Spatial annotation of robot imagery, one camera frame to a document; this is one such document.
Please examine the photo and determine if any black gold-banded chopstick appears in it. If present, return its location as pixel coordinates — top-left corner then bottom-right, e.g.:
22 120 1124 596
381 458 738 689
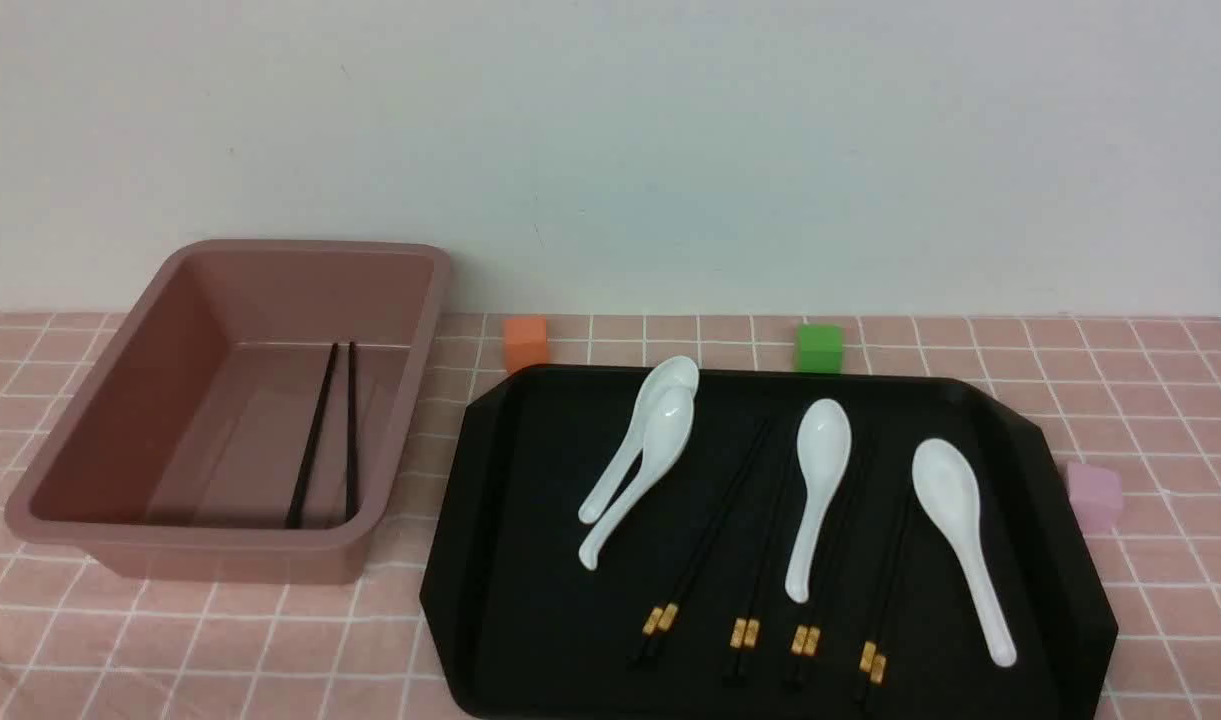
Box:
642 425 775 669
852 489 912 707
720 442 796 687
862 495 915 719
726 445 799 687
783 428 875 692
785 436 879 692
628 415 770 669

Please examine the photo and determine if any white ceramic spoon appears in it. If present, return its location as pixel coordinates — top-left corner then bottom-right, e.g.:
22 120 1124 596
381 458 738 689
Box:
578 355 700 524
578 386 694 571
912 438 1018 668
785 398 852 605

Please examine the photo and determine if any orange cube block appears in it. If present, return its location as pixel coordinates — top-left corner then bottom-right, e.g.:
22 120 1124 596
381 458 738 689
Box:
502 315 549 373

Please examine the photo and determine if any black plastic serving tray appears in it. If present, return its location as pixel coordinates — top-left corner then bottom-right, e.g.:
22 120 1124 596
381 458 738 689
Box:
421 365 1118 719

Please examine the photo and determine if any green cube block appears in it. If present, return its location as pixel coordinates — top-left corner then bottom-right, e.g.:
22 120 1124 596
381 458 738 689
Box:
794 323 846 373

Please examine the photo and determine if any plain black chopstick left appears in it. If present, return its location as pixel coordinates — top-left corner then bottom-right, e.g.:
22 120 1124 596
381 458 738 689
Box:
284 343 339 530

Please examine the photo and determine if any pink rectangular plastic bin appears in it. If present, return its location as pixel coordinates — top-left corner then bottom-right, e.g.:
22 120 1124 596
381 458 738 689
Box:
5 240 453 585

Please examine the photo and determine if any pink cube block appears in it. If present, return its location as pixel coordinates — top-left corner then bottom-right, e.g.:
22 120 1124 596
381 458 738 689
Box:
1063 463 1125 536

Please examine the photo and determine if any pink checkered tablecloth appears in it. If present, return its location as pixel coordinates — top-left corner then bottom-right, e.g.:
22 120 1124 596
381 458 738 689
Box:
0 310 1221 719

